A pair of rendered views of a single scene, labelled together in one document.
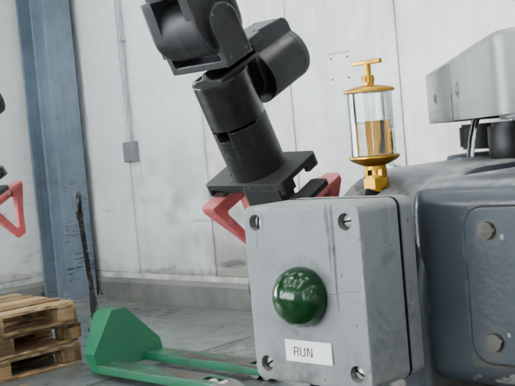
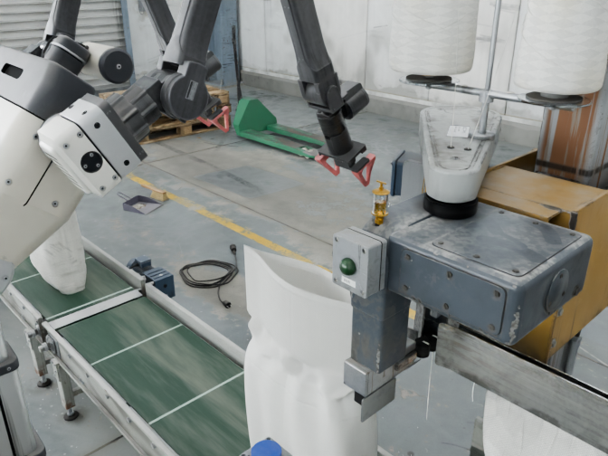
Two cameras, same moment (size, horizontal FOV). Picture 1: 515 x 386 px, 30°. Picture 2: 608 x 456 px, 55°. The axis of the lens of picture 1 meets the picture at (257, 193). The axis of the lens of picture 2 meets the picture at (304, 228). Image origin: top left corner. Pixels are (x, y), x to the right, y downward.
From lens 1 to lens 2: 0.50 m
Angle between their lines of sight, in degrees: 21
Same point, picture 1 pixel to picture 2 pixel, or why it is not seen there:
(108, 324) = (247, 108)
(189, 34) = (318, 99)
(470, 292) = (400, 271)
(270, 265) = (339, 253)
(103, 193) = (246, 18)
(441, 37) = not seen: outside the picture
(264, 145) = (344, 142)
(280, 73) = (355, 109)
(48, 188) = not seen: hidden behind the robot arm
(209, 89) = (323, 119)
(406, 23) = not seen: outside the picture
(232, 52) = (335, 107)
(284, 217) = (346, 242)
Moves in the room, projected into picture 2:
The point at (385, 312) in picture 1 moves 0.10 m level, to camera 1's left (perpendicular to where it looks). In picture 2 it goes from (373, 276) to (308, 274)
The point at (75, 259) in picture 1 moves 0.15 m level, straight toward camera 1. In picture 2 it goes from (227, 58) to (228, 60)
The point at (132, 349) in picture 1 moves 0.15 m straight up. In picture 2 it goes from (260, 123) to (260, 110)
